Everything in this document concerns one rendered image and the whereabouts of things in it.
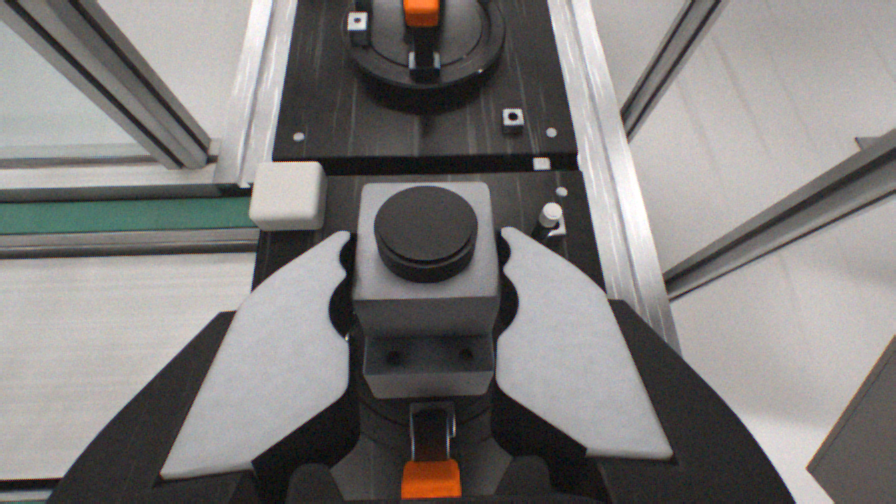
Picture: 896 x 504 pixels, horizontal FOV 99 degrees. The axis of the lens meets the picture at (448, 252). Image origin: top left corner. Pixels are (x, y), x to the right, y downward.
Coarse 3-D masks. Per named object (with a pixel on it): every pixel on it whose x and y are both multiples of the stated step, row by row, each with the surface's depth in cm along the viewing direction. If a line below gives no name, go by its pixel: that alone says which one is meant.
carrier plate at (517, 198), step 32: (352, 192) 29; (512, 192) 29; (544, 192) 29; (576, 192) 29; (352, 224) 28; (512, 224) 28; (576, 224) 28; (256, 256) 27; (288, 256) 27; (576, 256) 27; (384, 448) 23; (480, 448) 23; (352, 480) 22; (384, 480) 22; (480, 480) 22
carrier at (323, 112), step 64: (320, 0) 37; (384, 0) 34; (448, 0) 34; (512, 0) 37; (320, 64) 34; (384, 64) 31; (448, 64) 31; (512, 64) 34; (320, 128) 31; (384, 128) 31; (448, 128) 31
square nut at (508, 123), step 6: (504, 114) 31; (510, 114) 31; (516, 114) 31; (522, 114) 31; (504, 120) 30; (510, 120) 30; (516, 120) 30; (522, 120) 30; (504, 126) 30; (510, 126) 30; (516, 126) 30; (522, 126) 30; (504, 132) 31; (510, 132) 31; (516, 132) 31
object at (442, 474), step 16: (416, 416) 14; (432, 416) 14; (448, 416) 15; (416, 432) 14; (432, 432) 14; (448, 432) 14; (416, 448) 14; (432, 448) 14; (448, 448) 14; (416, 464) 14; (432, 464) 14; (448, 464) 14; (416, 480) 13; (432, 480) 13; (448, 480) 13; (416, 496) 13; (432, 496) 13
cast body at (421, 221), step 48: (384, 192) 13; (432, 192) 12; (480, 192) 13; (384, 240) 11; (432, 240) 11; (480, 240) 12; (384, 288) 11; (432, 288) 11; (480, 288) 11; (384, 336) 13; (432, 336) 13; (480, 336) 13; (384, 384) 13; (432, 384) 14; (480, 384) 14
